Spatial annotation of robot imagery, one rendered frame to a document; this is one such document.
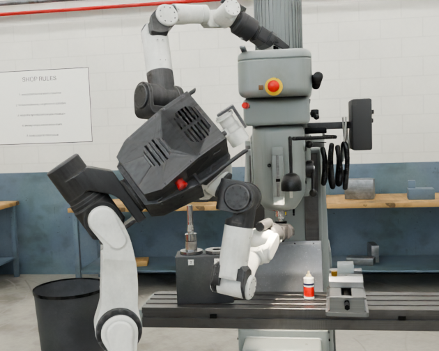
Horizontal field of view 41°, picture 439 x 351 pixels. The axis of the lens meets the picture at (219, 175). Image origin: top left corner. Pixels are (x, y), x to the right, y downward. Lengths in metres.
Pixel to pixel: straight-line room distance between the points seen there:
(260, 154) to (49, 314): 2.14
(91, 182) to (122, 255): 0.24
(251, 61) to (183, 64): 4.59
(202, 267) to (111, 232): 0.60
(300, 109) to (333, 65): 4.37
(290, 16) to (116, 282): 1.28
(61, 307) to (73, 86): 3.63
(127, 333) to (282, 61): 1.02
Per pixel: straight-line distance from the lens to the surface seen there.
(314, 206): 2.67
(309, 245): 2.69
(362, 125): 2.49
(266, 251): 2.01
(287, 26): 2.47
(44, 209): 7.19
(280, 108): 2.15
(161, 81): 1.98
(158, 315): 2.36
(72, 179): 1.82
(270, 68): 2.07
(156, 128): 1.77
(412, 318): 2.31
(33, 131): 7.18
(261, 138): 2.20
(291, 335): 2.29
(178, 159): 1.72
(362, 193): 6.00
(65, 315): 3.89
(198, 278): 2.32
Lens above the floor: 1.62
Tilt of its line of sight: 4 degrees down
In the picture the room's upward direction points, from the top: 2 degrees counter-clockwise
